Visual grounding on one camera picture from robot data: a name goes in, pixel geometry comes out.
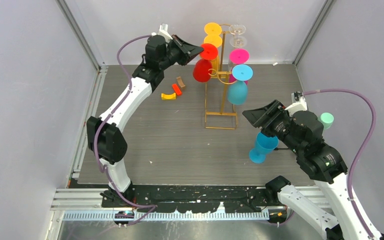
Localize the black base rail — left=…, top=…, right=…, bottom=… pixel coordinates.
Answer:
left=51, top=184, right=335, bottom=223

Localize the gold wine glass rack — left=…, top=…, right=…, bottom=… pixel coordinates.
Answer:
left=204, top=23, right=238, bottom=130

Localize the clear wine glass rear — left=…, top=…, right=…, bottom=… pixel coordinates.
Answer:
left=228, top=24, right=246, bottom=36

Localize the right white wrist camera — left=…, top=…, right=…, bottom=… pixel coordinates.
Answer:
left=285, top=91, right=308, bottom=116

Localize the orange block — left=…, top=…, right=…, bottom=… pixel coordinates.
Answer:
left=171, top=83, right=183, bottom=96

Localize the yellow wine glass front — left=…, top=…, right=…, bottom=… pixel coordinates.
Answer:
left=203, top=35, right=223, bottom=66

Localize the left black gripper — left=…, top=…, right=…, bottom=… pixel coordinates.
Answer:
left=158, top=34, right=203, bottom=71

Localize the red plastic wine glass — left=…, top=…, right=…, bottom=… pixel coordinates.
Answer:
left=192, top=43, right=219, bottom=83

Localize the mint green bottle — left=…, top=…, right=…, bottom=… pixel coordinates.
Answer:
left=319, top=112, right=335, bottom=130

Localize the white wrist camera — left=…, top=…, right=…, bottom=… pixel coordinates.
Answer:
left=151, top=23, right=173, bottom=43
left=285, top=91, right=308, bottom=116

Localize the pink plastic wine glass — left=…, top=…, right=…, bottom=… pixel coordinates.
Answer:
left=228, top=48, right=254, bottom=85

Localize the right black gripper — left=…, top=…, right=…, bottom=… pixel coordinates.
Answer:
left=241, top=98, right=303, bottom=153

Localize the clear wine glass front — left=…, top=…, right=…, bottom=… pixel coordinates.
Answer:
left=229, top=36, right=250, bottom=64

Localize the yellow arch block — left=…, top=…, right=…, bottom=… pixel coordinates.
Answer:
left=161, top=93, right=177, bottom=100

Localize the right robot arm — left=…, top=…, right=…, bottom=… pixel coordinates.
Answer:
left=242, top=100, right=384, bottom=240

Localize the brown arch block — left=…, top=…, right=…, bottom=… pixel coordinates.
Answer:
left=176, top=76, right=186, bottom=89

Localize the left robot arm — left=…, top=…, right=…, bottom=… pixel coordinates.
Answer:
left=86, top=34, right=204, bottom=207

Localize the yellow wine glass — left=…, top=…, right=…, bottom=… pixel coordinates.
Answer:
left=203, top=35, right=223, bottom=66
left=204, top=22, right=223, bottom=36

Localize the blue wine glass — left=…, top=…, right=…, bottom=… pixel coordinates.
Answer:
left=227, top=64, right=254, bottom=105
left=248, top=133, right=279, bottom=164

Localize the clear wine glass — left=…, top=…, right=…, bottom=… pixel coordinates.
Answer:
left=228, top=24, right=246, bottom=36
left=229, top=36, right=250, bottom=64

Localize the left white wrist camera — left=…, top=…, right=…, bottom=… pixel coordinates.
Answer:
left=151, top=23, right=173, bottom=43

